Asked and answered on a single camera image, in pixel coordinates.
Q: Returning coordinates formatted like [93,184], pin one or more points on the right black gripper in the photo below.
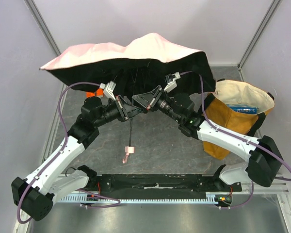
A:
[154,97]

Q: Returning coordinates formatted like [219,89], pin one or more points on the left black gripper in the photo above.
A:
[122,108]

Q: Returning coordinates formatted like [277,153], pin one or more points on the pink folding umbrella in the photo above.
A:
[136,68]

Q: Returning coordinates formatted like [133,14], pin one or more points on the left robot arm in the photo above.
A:
[39,191]

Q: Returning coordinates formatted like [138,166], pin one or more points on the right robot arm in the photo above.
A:
[261,157]

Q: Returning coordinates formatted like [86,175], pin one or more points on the orange Gillette razor box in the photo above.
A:
[97,93]

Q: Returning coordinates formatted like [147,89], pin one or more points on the orange canvas tote bag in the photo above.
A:
[216,106]

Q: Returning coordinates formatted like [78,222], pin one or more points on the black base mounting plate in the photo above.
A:
[159,186]

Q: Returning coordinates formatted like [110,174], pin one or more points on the blue Harry's razor box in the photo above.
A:
[243,108]

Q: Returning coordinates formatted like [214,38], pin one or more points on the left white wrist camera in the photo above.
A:
[108,89]

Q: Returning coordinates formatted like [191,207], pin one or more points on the white slotted cable duct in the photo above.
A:
[83,198]

